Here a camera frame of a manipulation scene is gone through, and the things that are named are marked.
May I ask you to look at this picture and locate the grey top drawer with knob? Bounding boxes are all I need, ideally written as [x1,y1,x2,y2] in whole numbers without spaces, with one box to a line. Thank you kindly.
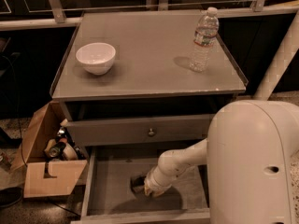
[66,114,213,147]

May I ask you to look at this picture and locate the cans and items in box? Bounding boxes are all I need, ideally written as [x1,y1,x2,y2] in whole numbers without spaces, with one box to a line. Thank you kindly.
[44,127,85,161]

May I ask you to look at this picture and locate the metal railing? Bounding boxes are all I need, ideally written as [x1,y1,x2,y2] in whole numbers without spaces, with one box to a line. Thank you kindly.
[0,0,299,32]

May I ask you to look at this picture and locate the clear plastic water bottle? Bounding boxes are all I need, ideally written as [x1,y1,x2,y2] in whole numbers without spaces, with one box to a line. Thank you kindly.
[190,7,220,72]

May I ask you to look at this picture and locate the light wooden box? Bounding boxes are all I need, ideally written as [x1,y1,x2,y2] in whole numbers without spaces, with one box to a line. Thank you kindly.
[10,102,88,198]

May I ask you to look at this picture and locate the grey drawer cabinet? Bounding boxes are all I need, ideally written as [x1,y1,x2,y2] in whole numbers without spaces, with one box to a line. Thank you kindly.
[50,10,249,224]

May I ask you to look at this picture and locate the white ceramic bowl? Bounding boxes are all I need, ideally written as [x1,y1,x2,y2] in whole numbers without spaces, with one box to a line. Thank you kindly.
[76,42,116,75]

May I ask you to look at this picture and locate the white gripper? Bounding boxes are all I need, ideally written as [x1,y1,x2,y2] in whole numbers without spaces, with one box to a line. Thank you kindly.
[144,167,171,198]

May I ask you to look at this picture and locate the black cable on floor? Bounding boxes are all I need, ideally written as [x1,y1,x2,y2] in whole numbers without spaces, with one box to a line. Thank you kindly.
[0,53,82,217]

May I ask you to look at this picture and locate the open grey middle drawer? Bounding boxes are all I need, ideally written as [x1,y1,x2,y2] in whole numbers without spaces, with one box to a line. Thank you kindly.
[71,142,210,224]

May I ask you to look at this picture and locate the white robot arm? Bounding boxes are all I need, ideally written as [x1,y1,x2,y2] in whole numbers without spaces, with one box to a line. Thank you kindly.
[144,18,299,224]

